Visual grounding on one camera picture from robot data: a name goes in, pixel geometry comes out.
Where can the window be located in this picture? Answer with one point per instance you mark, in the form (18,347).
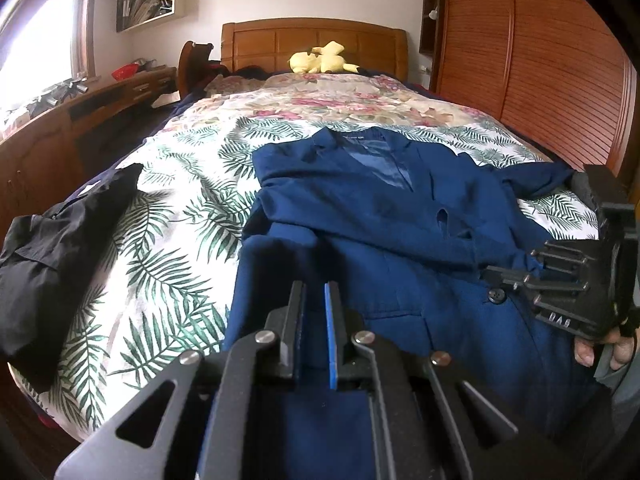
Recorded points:
(45,45)

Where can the wooden headboard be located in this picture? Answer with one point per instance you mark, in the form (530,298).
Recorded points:
(270,42)

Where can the wooden wardrobe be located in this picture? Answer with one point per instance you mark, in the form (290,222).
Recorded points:
(540,50)

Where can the person's right hand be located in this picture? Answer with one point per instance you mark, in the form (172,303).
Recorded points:
(622,350)

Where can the black garment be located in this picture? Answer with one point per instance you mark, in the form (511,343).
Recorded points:
(50,270)

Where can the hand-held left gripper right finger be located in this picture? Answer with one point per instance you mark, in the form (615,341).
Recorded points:
(331,335)

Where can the floral quilt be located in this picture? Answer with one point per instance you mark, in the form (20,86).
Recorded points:
(325,100)

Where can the bed with leaf-print cover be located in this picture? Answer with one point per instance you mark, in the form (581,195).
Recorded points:
(165,240)

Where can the wooden chair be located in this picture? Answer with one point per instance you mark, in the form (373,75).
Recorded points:
(192,62)

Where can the red bowl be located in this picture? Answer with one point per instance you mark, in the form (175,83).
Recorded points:
(125,72)

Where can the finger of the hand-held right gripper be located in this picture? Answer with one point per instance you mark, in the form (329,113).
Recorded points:
(545,292)
(567,260)

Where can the yellow plush toy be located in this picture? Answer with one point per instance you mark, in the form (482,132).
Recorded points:
(325,60)

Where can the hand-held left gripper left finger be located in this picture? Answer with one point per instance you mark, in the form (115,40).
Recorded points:
(298,332)

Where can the blue suit jacket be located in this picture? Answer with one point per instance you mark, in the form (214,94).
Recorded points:
(400,240)

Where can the wooden desk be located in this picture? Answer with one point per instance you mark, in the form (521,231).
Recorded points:
(45,145)

